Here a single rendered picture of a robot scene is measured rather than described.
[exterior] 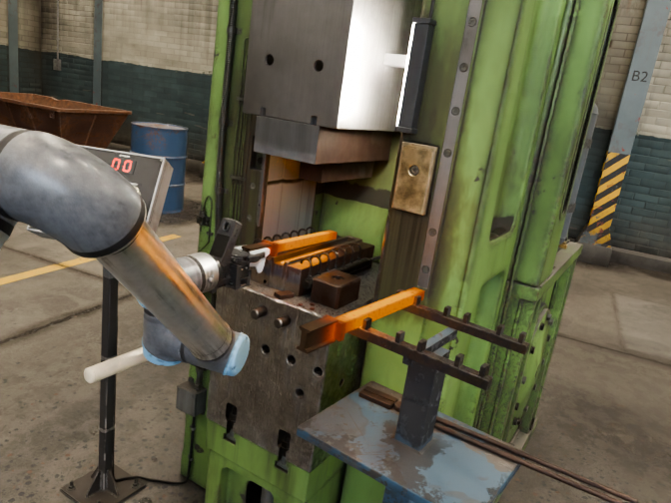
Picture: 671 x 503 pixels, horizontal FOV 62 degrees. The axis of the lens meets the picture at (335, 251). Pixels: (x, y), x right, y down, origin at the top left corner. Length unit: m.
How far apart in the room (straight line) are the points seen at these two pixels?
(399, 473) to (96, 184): 0.76
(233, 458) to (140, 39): 8.45
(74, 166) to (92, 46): 9.66
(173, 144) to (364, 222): 4.33
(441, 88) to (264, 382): 0.89
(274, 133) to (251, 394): 0.72
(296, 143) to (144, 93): 8.25
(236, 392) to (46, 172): 1.06
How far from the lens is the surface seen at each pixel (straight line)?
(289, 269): 1.50
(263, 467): 1.71
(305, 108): 1.43
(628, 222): 7.29
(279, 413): 1.59
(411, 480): 1.15
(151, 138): 6.03
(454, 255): 1.43
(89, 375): 1.69
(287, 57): 1.47
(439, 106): 1.42
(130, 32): 9.86
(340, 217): 1.95
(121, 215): 0.75
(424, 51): 1.41
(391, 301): 1.20
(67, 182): 0.73
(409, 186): 1.43
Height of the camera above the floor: 1.44
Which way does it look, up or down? 16 degrees down
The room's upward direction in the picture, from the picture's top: 8 degrees clockwise
